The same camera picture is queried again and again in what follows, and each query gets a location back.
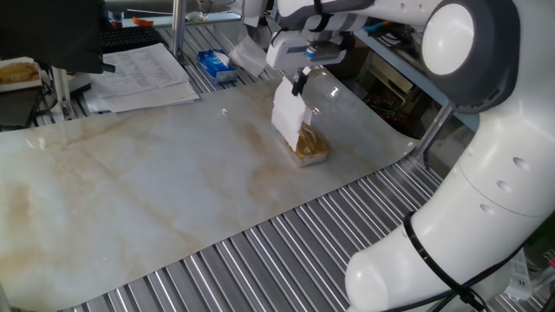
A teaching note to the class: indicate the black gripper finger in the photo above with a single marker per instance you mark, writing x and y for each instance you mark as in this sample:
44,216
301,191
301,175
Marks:
297,86
306,76

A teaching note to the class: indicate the black monitor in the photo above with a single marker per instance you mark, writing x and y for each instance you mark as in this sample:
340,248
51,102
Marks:
52,30

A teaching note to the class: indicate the grey camera with blue cap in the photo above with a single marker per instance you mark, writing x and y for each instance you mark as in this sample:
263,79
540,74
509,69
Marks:
327,52

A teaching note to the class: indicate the white power strip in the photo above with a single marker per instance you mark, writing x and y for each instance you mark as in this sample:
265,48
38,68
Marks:
518,277

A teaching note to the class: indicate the blue tissue pack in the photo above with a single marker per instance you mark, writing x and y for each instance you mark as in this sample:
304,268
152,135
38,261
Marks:
214,65

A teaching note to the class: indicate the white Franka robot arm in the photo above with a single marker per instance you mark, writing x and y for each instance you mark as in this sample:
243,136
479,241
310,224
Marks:
490,173

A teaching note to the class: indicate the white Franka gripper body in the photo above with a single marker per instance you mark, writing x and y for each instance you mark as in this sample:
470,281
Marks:
286,52

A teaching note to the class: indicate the marble pattern table mat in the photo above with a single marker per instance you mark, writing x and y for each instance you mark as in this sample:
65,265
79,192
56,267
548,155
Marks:
152,186

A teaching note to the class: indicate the white paper napkin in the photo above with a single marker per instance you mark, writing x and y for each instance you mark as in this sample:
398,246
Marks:
288,112

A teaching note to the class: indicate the crumpled clear plastic sheet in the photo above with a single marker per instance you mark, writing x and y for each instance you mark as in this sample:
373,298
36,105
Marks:
247,56

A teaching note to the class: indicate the black keyboard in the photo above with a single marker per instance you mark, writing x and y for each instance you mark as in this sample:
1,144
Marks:
128,38

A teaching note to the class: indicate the stack of printed papers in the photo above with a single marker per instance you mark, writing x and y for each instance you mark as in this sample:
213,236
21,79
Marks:
139,78

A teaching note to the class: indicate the aluminium upright post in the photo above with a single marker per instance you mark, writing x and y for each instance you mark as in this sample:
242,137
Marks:
179,30

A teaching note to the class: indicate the white box with yellow contents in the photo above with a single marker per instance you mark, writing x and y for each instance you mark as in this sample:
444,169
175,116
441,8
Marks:
17,73

